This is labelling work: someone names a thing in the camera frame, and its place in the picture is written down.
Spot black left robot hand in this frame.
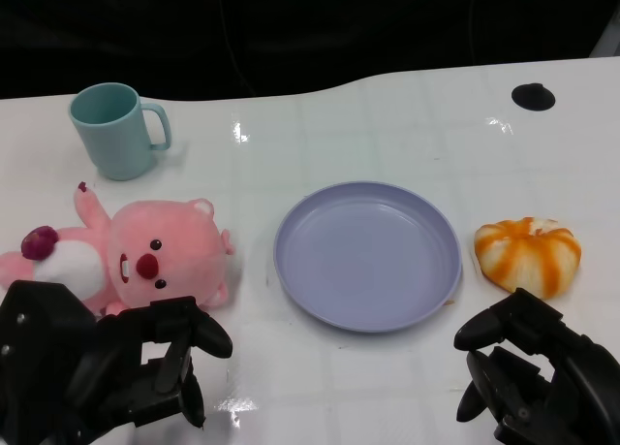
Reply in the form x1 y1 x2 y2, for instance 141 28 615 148
0 279 234 445

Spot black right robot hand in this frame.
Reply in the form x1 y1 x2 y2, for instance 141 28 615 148
453 287 620 445

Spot pink plush beaver doll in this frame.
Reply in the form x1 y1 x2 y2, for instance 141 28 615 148
0 180 237 318

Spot purple plastic plate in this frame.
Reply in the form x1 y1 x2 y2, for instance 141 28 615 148
272 180 463 334

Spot orange white striped bun toy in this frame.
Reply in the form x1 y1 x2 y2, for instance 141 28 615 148
473 216 582 301

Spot teal plastic mug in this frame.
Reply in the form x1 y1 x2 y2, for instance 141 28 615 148
67 81 172 182

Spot black round table grommet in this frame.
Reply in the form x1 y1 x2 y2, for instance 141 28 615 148
511 82 556 111

